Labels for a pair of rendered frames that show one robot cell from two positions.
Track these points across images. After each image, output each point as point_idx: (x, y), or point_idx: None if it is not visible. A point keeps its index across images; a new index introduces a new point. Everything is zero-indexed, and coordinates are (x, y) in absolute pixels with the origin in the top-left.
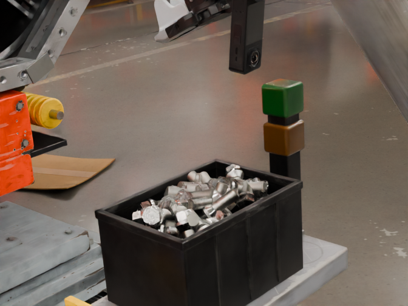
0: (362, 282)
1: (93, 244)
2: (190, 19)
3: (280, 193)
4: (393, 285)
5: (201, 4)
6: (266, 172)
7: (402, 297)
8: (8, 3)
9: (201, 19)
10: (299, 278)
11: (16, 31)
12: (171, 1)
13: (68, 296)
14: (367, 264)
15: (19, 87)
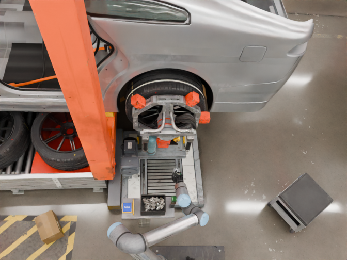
0: (229, 192)
1: (184, 149)
2: (172, 178)
3: (160, 211)
4: (232, 198)
5: (173, 179)
6: (165, 205)
7: (229, 202)
8: None
9: (173, 180)
10: (161, 216)
11: (179, 123)
12: (178, 167)
13: (171, 157)
14: (236, 189)
15: None
